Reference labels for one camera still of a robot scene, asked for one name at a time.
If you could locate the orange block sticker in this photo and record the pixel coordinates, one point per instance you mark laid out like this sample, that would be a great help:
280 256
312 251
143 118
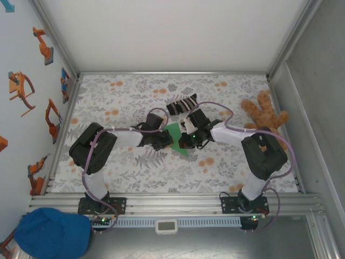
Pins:
2 143

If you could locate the floral patterned table mat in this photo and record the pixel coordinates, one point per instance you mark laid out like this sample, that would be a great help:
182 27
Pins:
161 175

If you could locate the small control board with LED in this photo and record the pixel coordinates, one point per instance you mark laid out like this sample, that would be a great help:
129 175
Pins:
102 221
254 216

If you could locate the white digital timer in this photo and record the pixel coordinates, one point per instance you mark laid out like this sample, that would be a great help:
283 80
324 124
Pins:
166 226

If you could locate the wide aluminium frame rail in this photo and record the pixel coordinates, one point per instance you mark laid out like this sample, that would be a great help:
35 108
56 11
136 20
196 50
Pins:
175 205

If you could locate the blue wall sticker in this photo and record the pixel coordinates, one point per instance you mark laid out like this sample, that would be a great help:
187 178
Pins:
9 6

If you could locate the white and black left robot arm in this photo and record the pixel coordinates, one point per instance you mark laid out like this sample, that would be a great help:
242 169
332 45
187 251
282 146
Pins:
91 145

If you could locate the green paper sheet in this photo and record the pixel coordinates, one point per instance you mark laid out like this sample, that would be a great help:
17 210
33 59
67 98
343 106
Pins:
174 135

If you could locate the blue baseball cap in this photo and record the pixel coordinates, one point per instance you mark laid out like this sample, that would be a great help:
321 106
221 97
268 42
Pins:
54 234

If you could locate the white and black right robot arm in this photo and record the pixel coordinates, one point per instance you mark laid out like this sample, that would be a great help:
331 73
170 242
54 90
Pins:
264 156

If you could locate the thin aluminium frame rail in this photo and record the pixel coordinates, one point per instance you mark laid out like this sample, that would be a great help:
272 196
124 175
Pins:
172 73

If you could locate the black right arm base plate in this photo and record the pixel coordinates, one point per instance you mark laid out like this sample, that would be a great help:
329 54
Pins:
229 206

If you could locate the blue and orange sticker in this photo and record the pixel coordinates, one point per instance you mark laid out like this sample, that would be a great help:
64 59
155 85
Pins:
64 85

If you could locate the black and white striped sock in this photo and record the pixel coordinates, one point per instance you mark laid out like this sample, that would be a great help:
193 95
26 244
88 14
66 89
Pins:
182 105

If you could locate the aluminium frame side rail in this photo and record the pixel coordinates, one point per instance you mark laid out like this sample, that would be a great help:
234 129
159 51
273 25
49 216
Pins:
55 162

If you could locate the aluminium frame post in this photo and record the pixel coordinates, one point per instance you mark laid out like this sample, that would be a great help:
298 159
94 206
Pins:
293 35
55 35

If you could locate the brown plush teddy bear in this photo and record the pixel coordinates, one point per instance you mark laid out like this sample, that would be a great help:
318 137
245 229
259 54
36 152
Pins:
266 108

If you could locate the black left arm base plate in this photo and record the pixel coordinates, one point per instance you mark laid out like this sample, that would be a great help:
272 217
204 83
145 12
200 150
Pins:
121 205

